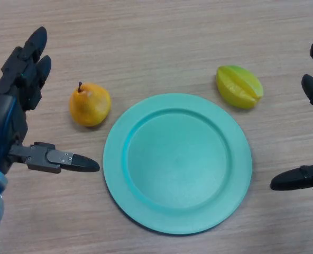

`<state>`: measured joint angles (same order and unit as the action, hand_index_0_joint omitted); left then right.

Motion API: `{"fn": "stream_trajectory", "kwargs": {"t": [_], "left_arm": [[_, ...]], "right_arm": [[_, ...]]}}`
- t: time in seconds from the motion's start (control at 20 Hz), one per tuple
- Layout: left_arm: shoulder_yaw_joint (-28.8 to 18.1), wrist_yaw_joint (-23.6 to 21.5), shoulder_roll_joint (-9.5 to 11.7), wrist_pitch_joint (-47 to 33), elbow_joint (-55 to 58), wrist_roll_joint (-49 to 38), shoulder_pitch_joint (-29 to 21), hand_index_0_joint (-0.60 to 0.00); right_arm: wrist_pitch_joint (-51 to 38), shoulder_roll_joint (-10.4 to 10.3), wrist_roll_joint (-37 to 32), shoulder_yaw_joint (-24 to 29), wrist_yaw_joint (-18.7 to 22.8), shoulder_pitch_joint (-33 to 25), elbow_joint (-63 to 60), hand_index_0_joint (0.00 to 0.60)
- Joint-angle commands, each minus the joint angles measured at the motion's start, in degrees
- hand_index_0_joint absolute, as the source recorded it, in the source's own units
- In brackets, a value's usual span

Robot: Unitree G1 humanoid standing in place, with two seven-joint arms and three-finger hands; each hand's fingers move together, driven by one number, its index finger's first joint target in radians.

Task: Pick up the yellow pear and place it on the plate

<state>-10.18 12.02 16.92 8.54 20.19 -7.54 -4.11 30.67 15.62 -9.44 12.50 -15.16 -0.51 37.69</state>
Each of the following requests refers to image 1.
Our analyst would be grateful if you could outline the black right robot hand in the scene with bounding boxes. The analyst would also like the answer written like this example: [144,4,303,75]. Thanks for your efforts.
[269,43,313,192]

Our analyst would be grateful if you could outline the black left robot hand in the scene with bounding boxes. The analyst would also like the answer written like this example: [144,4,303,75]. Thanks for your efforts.
[0,25,100,175]

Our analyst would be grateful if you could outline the yellow orange pear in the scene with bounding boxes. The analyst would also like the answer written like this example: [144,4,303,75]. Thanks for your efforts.
[68,81,112,128]

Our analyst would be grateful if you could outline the green round plate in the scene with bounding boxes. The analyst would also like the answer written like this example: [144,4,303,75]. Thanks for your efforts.
[103,93,253,235]

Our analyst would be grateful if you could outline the yellow green starfruit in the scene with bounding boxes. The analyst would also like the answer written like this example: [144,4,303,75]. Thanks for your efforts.
[215,65,264,110]

